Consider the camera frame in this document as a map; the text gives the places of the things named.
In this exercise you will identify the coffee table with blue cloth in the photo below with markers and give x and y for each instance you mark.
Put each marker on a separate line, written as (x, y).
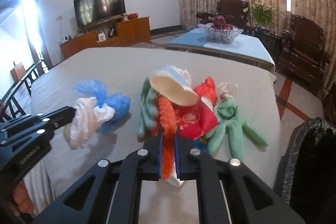
(246, 48)

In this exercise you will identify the glass fruit bowl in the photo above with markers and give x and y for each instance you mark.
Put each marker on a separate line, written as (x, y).
(220, 35)

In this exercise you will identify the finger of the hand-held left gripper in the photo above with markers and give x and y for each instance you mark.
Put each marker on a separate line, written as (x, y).
(34, 133)
(60, 113)

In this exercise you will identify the wooden television cabinet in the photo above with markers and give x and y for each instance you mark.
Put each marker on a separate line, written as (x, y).
(131, 28)

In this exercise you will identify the orange foam fruit net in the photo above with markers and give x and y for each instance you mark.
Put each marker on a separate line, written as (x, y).
(166, 113)

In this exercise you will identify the flat screen television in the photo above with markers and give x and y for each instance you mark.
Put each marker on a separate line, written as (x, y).
(99, 7)

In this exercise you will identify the black trash bag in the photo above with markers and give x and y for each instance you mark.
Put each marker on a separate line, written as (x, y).
(304, 161)

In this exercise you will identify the dark wooden armchair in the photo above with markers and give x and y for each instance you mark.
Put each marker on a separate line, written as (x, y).
(304, 43)
(231, 10)

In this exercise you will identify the white plastic bag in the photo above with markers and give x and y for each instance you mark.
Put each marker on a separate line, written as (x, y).
(84, 121)

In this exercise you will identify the blue plastic bag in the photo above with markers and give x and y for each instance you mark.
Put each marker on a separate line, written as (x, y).
(115, 106)

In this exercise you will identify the potted narcissus plant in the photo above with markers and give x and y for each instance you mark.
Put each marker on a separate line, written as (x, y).
(262, 14)

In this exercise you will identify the clear plastic wrapper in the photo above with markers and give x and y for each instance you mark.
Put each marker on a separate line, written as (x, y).
(227, 89)

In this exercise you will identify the person's left hand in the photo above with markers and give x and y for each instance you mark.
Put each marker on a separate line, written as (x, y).
(21, 197)

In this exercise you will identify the black dining chair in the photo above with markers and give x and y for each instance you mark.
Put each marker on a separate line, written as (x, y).
(18, 92)

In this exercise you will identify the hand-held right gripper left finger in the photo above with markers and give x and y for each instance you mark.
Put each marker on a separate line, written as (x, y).
(160, 155)

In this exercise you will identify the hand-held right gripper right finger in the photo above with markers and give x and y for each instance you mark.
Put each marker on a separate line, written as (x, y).
(178, 155)

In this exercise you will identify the dark side table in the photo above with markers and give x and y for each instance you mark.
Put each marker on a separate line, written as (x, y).
(267, 40)

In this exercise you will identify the red apple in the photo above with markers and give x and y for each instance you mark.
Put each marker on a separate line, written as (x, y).
(219, 20)
(229, 27)

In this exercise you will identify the red printed packet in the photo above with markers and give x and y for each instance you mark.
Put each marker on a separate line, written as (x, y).
(197, 119)

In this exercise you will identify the red plastic bag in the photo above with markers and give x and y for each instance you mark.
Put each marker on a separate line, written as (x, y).
(207, 91)

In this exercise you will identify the blue and cream slipper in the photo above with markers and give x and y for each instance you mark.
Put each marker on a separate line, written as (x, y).
(173, 87)

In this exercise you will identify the green rubber glove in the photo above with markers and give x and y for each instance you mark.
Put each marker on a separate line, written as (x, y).
(147, 111)
(233, 121)

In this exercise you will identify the small white box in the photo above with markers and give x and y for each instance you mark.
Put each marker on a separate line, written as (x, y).
(101, 37)

